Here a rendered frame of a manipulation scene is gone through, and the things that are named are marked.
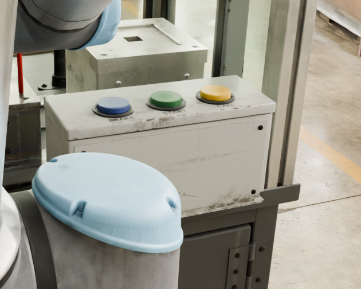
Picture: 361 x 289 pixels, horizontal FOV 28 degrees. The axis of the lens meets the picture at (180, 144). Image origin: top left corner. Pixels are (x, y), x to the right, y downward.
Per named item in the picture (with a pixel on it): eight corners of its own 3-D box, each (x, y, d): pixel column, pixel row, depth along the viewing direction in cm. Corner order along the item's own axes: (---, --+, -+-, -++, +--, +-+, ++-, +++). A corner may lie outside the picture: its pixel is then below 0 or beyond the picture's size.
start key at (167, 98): (173, 102, 94) (174, 88, 93) (186, 114, 90) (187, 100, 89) (145, 106, 92) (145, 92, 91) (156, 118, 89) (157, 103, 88)
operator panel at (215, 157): (228, 167, 108) (236, 74, 102) (265, 202, 99) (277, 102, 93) (46, 198, 97) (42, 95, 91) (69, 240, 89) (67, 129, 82)
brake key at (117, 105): (122, 109, 91) (123, 94, 90) (134, 121, 88) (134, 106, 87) (92, 113, 89) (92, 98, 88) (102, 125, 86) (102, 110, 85)
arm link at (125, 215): (202, 335, 59) (214, 192, 53) (42, 381, 54) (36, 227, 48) (145, 257, 69) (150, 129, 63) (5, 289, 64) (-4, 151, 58)
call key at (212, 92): (221, 97, 96) (222, 83, 95) (235, 108, 93) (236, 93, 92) (194, 100, 95) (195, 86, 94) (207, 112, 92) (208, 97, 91)
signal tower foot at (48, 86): (79, 81, 137) (79, 69, 136) (85, 88, 135) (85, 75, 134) (35, 86, 134) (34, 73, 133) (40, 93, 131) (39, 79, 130)
